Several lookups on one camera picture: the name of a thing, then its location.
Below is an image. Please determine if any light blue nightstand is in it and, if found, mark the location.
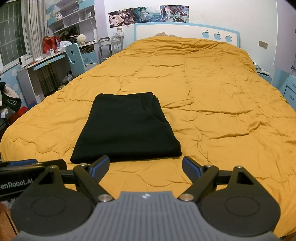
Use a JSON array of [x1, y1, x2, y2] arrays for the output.
[[252, 62, 273, 84]]

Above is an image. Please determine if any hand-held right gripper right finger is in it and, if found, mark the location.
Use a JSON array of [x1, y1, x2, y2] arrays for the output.
[[178, 156, 255, 202]]

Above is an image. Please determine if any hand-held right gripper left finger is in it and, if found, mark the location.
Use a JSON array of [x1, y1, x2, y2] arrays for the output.
[[35, 155, 114, 202]]

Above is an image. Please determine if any black long-sleeve sweater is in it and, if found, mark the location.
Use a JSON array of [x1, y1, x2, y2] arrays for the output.
[[70, 92, 183, 164]]

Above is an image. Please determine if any window with grille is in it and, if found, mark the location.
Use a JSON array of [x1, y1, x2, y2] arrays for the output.
[[0, 5, 30, 68]]

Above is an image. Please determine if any light blue chair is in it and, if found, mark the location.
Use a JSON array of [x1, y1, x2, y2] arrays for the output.
[[65, 43, 87, 78]]

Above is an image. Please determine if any white and blue desk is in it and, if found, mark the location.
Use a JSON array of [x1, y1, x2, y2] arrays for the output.
[[16, 40, 100, 106]]

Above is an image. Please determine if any grey utility cart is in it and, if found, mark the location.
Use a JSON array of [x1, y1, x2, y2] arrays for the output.
[[99, 36, 124, 63]]

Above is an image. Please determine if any striped desk curtain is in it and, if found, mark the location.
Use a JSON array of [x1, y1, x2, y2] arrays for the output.
[[37, 62, 62, 96]]

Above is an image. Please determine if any white and blue bookshelf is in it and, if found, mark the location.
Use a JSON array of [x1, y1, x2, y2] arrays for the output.
[[47, 0, 98, 45]]

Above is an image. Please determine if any white and blue headboard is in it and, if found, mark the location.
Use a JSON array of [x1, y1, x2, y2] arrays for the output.
[[134, 22, 241, 49]]

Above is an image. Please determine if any light blue drawer unit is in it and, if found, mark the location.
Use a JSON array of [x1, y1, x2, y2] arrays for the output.
[[283, 76, 296, 105]]

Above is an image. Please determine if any beige plush pillow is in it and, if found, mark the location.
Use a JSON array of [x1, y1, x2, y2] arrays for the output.
[[154, 32, 178, 38]]

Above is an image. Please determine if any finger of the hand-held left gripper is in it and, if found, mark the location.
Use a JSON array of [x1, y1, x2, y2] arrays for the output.
[[0, 159, 68, 174], [0, 159, 39, 168]]

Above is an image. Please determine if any light window curtain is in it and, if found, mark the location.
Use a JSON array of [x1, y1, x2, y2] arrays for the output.
[[21, 0, 50, 59]]

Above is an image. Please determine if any mustard yellow quilt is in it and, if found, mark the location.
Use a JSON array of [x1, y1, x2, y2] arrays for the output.
[[0, 37, 296, 240]]

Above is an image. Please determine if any dark jacket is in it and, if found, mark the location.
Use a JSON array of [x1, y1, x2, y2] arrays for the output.
[[0, 81, 23, 114]]

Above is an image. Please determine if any white plastic bag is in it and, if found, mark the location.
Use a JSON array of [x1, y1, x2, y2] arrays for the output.
[[57, 41, 72, 52]]

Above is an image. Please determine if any red paper bag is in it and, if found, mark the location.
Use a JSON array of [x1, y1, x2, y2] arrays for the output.
[[8, 105, 28, 124]]

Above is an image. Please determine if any anime wall poster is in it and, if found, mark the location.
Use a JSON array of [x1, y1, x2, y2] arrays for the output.
[[108, 9, 135, 28], [133, 6, 161, 24], [159, 5, 190, 23]]

